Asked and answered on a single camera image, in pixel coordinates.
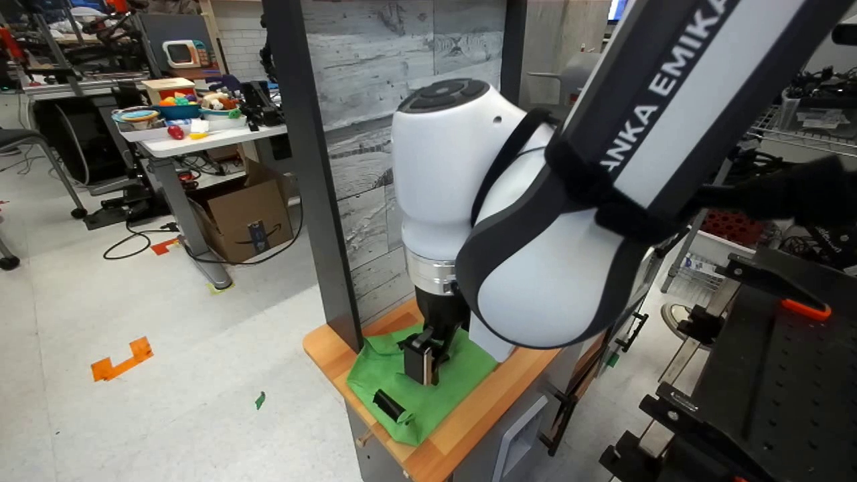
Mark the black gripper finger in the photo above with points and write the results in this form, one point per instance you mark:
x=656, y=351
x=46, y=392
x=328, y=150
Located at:
x=415, y=359
x=439, y=349

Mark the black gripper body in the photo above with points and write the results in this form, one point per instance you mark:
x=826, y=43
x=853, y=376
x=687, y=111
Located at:
x=443, y=313

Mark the green towel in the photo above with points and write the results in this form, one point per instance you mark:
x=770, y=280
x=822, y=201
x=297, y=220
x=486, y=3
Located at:
x=407, y=411

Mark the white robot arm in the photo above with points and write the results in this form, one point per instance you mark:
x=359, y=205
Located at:
x=532, y=234

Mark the wooden countertop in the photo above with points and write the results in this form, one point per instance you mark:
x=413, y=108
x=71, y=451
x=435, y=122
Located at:
x=457, y=438

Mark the cardboard box under table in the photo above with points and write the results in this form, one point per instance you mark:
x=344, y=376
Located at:
x=248, y=214

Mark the grey wood-pattern back panel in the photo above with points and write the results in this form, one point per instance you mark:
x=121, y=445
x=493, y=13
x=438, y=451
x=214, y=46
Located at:
x=371, y=58

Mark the orange floor tape marker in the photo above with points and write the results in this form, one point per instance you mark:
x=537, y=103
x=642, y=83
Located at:
x=107, y=371

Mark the white table with toys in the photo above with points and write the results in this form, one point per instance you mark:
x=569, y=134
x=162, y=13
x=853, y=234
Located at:
x=162, y=157

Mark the black perforated workbench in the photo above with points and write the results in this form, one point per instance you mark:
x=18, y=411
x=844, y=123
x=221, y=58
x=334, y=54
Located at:
x=775, y=399

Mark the black orange clamp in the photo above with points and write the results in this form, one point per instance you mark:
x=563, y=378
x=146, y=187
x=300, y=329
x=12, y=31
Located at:
x=793, y=297

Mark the black vertical post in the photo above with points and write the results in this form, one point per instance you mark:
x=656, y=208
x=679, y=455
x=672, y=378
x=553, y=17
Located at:
x=312, y=165

